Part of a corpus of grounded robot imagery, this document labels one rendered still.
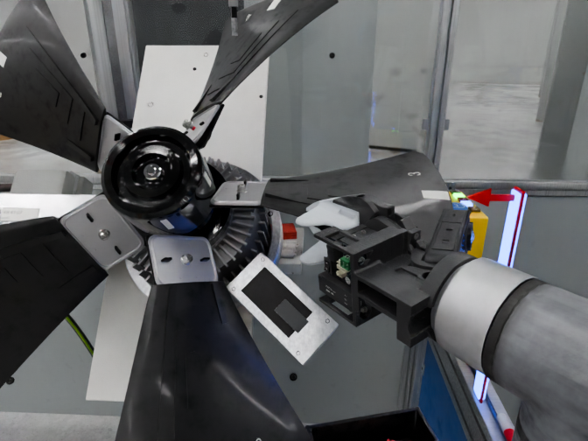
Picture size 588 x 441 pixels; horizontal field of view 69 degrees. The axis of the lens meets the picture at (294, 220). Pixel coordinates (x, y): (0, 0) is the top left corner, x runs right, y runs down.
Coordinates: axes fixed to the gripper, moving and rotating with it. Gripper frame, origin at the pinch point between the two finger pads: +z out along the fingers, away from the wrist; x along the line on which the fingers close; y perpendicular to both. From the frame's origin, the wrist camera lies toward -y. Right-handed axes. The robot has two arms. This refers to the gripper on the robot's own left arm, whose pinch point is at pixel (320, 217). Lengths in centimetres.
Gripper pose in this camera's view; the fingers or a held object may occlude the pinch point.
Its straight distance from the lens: 49.1
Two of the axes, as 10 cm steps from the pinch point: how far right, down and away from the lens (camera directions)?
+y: -8.2, 3.0, -4.8
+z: -5.6, -2.9, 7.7
